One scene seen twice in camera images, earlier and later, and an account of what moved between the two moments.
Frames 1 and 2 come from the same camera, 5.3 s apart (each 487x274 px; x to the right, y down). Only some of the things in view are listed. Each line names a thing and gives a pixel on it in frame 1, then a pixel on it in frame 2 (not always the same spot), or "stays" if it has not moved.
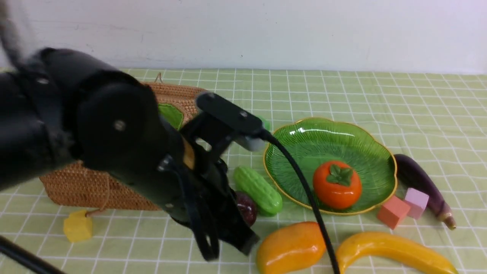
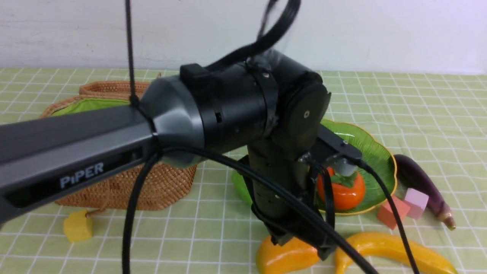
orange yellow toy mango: [290, 246] stays
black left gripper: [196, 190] to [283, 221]
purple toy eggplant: [411, 175] stays
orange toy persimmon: [336, 185] stays
